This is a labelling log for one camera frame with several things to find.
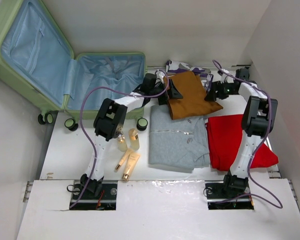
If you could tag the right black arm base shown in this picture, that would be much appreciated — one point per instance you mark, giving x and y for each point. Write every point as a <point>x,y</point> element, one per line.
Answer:
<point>218,199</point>

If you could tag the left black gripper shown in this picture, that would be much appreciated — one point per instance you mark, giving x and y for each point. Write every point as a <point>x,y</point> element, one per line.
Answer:
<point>172,93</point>

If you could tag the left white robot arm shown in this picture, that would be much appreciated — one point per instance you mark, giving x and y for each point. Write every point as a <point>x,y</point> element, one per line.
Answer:
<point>109,122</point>

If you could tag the wide beige cosmetic tube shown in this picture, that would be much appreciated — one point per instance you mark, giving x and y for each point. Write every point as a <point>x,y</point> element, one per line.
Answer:
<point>130,165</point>

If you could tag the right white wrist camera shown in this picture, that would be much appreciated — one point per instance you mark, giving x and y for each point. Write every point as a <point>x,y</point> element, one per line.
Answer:
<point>225,75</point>

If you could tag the brown garment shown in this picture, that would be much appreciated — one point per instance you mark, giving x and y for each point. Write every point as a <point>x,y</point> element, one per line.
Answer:
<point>192,103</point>

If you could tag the slim beige cosmetic tube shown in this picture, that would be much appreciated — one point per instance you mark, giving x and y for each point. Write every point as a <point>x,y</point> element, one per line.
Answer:
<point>123,159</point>

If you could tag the grey folded polo shirt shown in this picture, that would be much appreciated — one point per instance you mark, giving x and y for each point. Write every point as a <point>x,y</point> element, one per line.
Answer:
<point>180,144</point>

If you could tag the red folded garment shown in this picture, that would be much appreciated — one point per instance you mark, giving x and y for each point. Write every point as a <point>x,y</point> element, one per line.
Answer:
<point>224,134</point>

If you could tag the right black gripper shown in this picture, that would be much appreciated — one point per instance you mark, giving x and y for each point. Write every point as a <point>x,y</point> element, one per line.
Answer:
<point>211,95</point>

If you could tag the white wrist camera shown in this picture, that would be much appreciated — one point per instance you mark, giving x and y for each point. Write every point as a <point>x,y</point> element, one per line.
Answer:
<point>225,75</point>
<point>160,74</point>

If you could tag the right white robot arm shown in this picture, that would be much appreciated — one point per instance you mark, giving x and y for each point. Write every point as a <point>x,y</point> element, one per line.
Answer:
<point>256,124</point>

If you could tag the clear glass perfume bottle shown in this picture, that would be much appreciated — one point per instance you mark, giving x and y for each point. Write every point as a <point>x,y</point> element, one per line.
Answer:
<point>122,144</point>

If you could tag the gold cap lotion bottle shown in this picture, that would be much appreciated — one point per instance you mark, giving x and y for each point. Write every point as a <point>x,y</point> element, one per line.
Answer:
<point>134,139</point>

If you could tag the green suitcase blue lining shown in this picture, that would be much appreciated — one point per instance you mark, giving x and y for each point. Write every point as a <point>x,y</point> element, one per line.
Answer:
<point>37,61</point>

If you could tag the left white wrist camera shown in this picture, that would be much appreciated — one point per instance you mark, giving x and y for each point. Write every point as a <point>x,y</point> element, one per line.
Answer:
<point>160,74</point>

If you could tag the purple camouflage garment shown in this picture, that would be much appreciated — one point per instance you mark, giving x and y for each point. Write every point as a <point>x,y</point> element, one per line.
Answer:
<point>173,67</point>

